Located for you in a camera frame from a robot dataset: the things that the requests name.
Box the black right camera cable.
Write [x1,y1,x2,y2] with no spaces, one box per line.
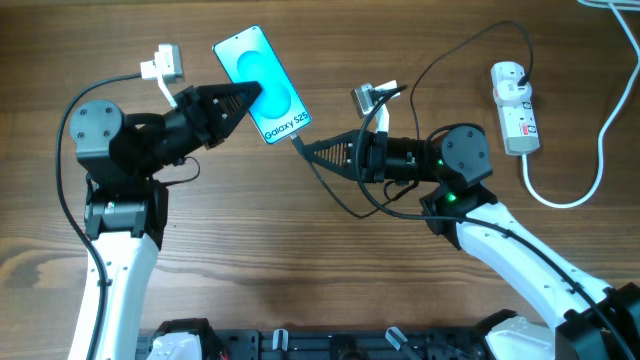
[353,84,640,360]

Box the black charger cable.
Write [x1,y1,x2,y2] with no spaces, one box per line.
[290,20,535,220]

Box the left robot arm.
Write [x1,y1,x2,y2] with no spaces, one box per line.
[69,81,262,359]

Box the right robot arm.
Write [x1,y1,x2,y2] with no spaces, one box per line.
[293,124,639,359]

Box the black left camera cable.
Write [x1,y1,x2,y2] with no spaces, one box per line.
[54,72,144,360]

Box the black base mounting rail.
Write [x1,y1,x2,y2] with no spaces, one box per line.
[137,327,501,360]

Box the white charger plug adapter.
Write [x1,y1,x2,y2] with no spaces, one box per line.
[493,80,532,107]

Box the turquoise screen smartphone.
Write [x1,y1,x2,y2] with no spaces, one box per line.
[212,25,312,144]

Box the white power strip cord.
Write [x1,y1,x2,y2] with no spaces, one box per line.
[521,0,640,209]

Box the white power strip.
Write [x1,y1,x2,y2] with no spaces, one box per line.
[490,61,540,156]

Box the black camera cable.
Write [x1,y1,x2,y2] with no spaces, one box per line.
[353,84,640,360]
[54,72,144,360]

